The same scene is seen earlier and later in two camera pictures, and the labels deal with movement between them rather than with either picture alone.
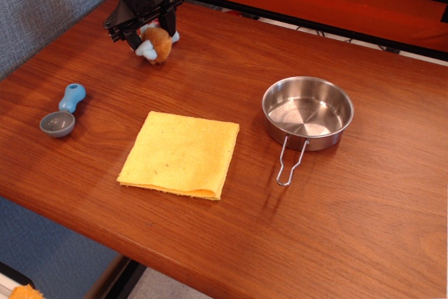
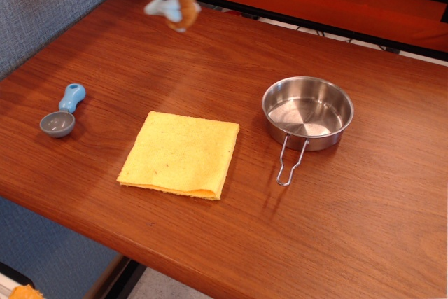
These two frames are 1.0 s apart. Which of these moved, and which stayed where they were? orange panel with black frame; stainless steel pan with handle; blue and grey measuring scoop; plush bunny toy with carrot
Moved: plush bunny toy with carrot
Stayed: stainless steel pan with handle; orange panel with black frame; blue and grey measuring scoop
